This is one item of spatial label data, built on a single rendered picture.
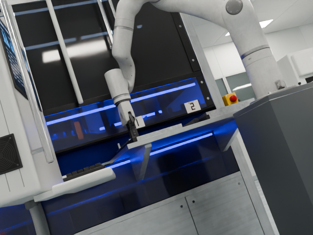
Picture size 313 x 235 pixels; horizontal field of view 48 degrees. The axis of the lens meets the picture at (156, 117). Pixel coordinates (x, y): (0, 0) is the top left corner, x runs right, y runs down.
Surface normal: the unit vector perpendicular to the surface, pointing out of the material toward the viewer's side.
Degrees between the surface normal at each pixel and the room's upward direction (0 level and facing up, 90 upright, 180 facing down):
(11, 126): 90
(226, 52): 90
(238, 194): 90
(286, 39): 90
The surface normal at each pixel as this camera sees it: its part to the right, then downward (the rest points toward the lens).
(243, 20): -0.07, 0.54
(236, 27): -0.25, 0.63
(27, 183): 0.09, -0.20
